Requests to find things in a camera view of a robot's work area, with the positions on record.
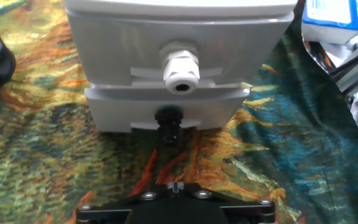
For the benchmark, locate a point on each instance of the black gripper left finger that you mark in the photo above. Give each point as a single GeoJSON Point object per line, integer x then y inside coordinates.
{"type": "Point", "coordinates": [110, 211]}

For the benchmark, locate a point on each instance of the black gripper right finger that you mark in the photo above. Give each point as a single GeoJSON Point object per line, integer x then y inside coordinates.
{"type": "Point", "coordinates": [247, 211]}

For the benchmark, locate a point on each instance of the white drawer with black knob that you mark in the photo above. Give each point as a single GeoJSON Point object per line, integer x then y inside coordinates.
{"type": "Point", "coordinates": [120, 112]}

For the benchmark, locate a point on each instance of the black drawer knob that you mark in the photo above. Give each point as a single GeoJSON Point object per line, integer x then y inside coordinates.
{"type": "Point", "coordinates": [169, 124]}

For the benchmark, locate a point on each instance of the white drawer knob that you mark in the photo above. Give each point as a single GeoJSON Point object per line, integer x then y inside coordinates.
{"type": "Point", "coordinates": [180, 68]}

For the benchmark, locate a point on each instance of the sunflower painting print cloth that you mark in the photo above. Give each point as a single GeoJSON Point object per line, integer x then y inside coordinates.
{"type": "Point", "coordinates": [291, 155]}

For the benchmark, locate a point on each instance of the blue and white box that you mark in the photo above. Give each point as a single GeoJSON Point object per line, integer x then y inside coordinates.
{"type": "Point", "coordinates": [328, 31]}

